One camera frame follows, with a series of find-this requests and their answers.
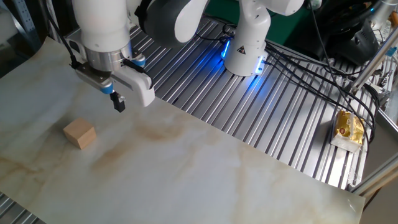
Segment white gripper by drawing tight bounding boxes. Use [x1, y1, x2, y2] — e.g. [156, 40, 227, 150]
[64, 28, 155, 113]

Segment small wooden cube block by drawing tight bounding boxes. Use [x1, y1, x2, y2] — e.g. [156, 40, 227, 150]
[62, 117, 97, 151]

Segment marble pattern table mat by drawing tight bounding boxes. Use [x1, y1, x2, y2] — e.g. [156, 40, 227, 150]
[0, 36, 366, 224]

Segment blue grey metal shelf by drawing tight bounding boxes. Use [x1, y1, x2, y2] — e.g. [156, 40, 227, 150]
[9, 0, 43, 52]

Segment green panel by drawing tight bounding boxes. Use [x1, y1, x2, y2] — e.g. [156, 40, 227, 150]
[203, 0, 315, 47]

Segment yellow tissue pack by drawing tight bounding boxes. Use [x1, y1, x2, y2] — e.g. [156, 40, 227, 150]
[330, 109, 365, 153]

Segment black racing wheel controller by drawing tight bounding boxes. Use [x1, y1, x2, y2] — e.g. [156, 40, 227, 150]
[292, 0, 382, 66]

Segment silver wrist camera blue cap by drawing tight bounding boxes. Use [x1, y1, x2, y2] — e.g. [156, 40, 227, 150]
[73, 63, 115, 95]
[130, 51, 147, 68]

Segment black table cables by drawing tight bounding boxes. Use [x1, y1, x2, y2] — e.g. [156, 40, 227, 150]
[194, 23, 380, 144]

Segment aluminium frame post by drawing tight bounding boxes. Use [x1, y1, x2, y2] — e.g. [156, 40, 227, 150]
[348, 22, 398, 95]

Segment aluminium frame bar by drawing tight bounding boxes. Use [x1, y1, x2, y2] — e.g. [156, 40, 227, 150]
[347, 160, 398, 197]

